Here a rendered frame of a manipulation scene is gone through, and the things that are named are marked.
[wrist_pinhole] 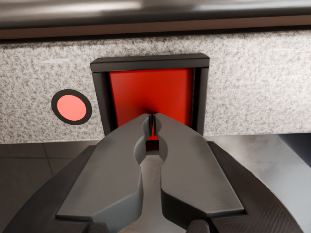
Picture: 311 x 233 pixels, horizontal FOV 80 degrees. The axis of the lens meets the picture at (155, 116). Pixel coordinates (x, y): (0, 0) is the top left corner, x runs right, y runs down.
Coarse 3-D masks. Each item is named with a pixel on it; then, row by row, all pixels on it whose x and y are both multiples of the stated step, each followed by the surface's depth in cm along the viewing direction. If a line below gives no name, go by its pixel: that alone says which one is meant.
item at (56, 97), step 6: (66, 90) 14; (72, 90) 14; (54, 96) 14; (60, 96) 14; (78, 96) 14; (84, 96) 14; (54, 102) 15; (84, 102) 15; (54, 108) 15; (90, 108) 15; (60, 114) 15; (90, 114) 15; (66, 120) 15; (72, 120) 15; (78, 120) 15; (84, 120) 15
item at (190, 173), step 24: (168, 120) 11; (168, 144) 9; (192, 144) 9; (168, 168) 8; (192, 168) 8; (216, 168) 8; (168, 192) 7; (192, 192) 7; (216, 192) 7; (168, 216) 7; (192, 216) 7
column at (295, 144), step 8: (280, 136) 62; (288, 136) 57; (296, 136) 54; (304, 136) 51; (288, 144) 59; (296, 144) 54; (304, 144) 51; (296, 152) 56; (304, 152) 51; (304, 160) 53
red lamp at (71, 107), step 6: (66, 96) 14; (72, 96) 14; (60, 102) 15; (66, 102) 15; (72, 102) 15; (78, 102) 15; (60, 108) 15; (66, 108) 15; (72, 108) 15; (78, 108) 15; (84, 108) 15; (66, 114) 15; (72, 114) 15; (78, 114) 15; (84, 114) 15
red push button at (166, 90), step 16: (112, 80) 13; (128, 80) 13; (144, 80) 13; (160, 80) 13; (176, 80) 13; (192, 80) 13; (112, 96) 14; (128, 96) 14; (144, 96) 14; (160, 96) 14; (176, 96) 14; (192, 96) 14; (128, 112) 14; (144, 112) 14; (160, 112) 14; (176, 112) 14
